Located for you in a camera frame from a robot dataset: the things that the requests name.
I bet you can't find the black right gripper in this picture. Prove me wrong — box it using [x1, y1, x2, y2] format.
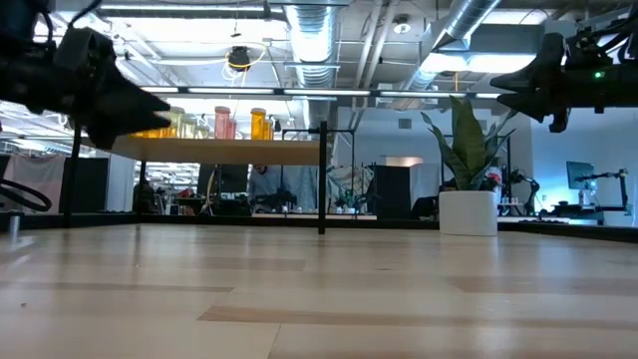
[489, 27, 638, 135]

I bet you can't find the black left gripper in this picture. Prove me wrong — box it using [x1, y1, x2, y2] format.
[0, 27, 173, 151]

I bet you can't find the black partition panel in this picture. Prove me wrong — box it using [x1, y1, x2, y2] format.
[59, 157, 110, 214]

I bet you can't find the person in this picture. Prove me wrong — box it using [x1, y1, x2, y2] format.
[132, 179, 160, 215]
[176, 186, 198, 215]
[247, 164, 320, 213]

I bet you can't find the green snake plant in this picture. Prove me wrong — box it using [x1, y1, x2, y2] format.
[421, 95, 519, 192]

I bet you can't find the black monitor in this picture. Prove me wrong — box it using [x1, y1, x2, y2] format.
[197, 163, 250, 196]
[565, 160, 597, 191]

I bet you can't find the grey hanging cloth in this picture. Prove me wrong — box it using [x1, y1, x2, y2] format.
[2, 154, 67, 214]

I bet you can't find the black chair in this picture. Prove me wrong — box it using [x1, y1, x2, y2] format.
[411, 184, 458, 220]

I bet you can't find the black LED light bar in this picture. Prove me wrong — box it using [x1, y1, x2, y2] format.
[139, 85, 504, 101]

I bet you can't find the black cabinet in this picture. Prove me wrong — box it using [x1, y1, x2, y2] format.
[372, 164, 413, 220]

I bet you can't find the small potted plant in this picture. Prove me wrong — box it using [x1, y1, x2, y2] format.
[334, 188, 364, 215]

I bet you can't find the silver spiral air duct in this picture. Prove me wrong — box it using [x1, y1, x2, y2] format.
[348, 0, 502, 131]
[283, 0, 345, 129]

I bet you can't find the black ceiling cable reel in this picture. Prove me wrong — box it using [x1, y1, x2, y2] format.
[227, 45, 252, 72]

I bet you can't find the black metal shelf frame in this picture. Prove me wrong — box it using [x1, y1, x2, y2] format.
[62, 121, 356, 235]

